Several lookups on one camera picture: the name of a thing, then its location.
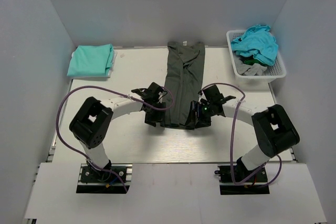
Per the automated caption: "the grey cloth in basket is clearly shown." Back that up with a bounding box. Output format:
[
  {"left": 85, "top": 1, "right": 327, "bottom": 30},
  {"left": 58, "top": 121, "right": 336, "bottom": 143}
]
[{"left": 234, "top": 57, "right": 267, "bottom": 76}]

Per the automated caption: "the dark grey t shirt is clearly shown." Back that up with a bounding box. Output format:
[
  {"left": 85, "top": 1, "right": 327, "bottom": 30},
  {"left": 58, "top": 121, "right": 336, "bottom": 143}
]
[{"left": 161, "top": 42, "right": 205, "bottom": 129}]

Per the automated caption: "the green cloth in basket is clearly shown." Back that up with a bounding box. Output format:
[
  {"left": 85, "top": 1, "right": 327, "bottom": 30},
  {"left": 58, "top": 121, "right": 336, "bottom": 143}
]
[{"left": 242, "top": 57, "right": 261, "bottom": 66}]

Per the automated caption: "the white plastic basket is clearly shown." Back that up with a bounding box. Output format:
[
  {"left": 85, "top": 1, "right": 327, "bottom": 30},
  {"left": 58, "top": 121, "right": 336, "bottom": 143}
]
[{"left": 226, "top": 30, "right": 287, "bottom": 83}]

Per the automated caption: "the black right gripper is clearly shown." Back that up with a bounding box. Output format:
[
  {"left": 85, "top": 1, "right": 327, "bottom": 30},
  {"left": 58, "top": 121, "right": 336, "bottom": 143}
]
[{"left": 185, "top": 101, "right": 215, "bottom": 129}]

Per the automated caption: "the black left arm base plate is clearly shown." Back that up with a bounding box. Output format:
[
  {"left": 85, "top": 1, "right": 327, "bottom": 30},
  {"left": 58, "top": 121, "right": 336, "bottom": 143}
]
[{"left": 76, "top": 164, "right": 133, "bottom": 194}]

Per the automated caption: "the crumpled light blue t shirt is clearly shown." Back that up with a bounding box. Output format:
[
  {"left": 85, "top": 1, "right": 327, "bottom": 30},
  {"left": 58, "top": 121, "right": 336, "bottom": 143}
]
[{"left": 230, "top": 24, "right": 278, "bottom": 66}]

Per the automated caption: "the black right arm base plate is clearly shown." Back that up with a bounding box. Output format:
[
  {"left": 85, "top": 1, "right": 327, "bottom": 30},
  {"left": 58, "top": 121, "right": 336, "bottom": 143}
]
[{"left": 214, "top": 165, "right": 270, "bottom": 196}]

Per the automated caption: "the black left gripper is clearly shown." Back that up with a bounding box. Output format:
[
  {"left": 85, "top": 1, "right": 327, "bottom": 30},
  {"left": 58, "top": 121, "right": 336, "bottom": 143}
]
[{"left": 144, "top": 101, "right": 166, "bottom": 127}]

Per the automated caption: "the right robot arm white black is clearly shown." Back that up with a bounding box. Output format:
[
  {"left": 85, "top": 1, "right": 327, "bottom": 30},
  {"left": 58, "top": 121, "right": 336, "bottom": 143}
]
[{"left": 185, "top": 84, "right": 300, "bottom": 182}]

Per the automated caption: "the folded teal t shirt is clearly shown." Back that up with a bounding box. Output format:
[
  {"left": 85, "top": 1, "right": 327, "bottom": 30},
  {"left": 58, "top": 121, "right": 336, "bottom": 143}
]
[{"left": 67, "top": 44, "right": 115, "bottom": 78}]

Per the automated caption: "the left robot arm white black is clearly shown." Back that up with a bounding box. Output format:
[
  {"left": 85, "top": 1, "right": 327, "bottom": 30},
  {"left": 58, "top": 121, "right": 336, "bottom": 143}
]
[{"left": 69, "top": 82, "right": 168, "bottom": 182}]

